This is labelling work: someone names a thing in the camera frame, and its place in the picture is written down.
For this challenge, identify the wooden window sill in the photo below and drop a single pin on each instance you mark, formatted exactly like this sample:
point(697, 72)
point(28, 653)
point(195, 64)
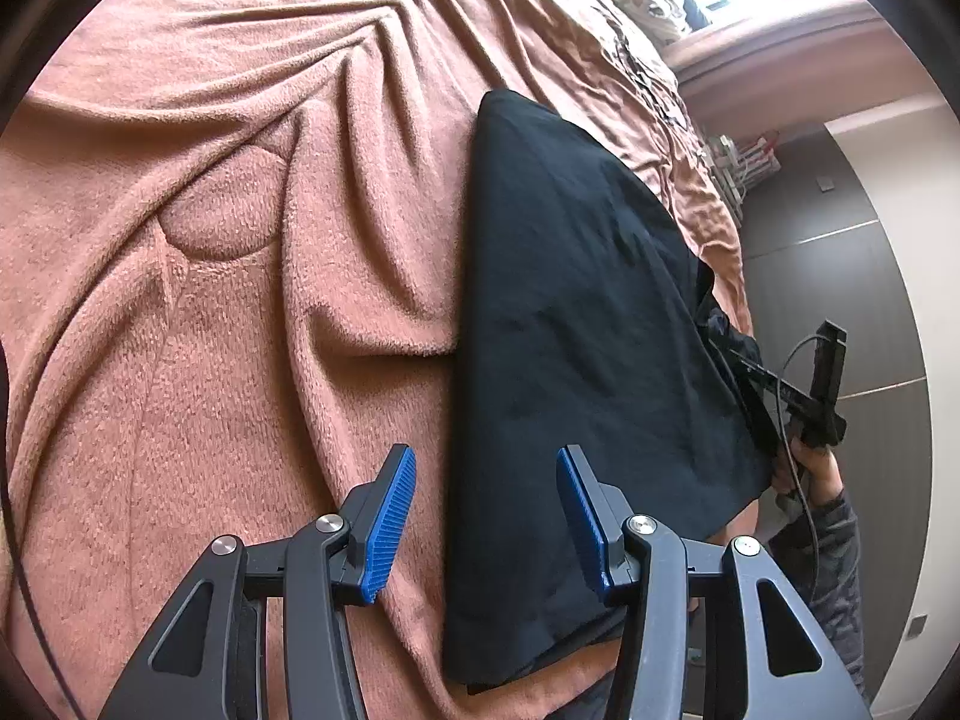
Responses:
point(787, 52)

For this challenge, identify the grey wardrobe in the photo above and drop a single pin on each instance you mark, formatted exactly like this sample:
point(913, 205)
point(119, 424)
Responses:
point(862, 277)

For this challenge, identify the black pants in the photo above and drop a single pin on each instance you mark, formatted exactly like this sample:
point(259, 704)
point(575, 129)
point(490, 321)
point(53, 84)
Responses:
point(570, 315)

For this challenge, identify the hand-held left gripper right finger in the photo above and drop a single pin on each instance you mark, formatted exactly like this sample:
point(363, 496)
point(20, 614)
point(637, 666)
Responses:
point(581, 517)

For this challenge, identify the person's right hand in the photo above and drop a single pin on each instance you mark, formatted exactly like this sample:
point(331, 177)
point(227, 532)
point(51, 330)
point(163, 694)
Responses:
point(814, 476)

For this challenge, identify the brown blanket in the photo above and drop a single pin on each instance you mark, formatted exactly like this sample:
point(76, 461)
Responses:
point(225, 315)

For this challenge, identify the row of books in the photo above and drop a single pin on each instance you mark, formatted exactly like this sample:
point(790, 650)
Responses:
point(742, 165)

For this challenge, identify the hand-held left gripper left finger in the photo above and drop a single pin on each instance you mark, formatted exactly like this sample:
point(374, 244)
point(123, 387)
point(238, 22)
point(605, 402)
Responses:
point(390, 517)

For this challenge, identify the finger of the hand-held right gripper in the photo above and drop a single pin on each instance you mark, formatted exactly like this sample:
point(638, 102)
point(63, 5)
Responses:
point(761, 379)

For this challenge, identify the person's right forearm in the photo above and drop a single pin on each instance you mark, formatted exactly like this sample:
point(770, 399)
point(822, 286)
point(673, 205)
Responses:
point(832, 577)

